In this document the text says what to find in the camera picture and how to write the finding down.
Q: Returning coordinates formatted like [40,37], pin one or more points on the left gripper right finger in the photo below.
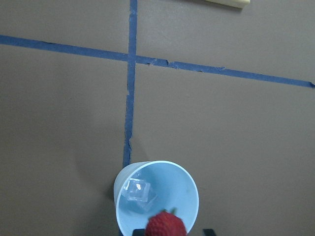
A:
[209,232]

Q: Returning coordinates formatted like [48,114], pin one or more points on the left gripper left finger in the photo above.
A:
[138,232]

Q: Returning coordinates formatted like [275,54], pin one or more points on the red strawberry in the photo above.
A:
[165,223]

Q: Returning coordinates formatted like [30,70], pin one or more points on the clear ice cube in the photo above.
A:
[139,194]

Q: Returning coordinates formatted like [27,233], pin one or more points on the light blue cup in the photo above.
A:
[174,186]

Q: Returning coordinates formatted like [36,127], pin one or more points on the wooden cutting board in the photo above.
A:
[240,4]

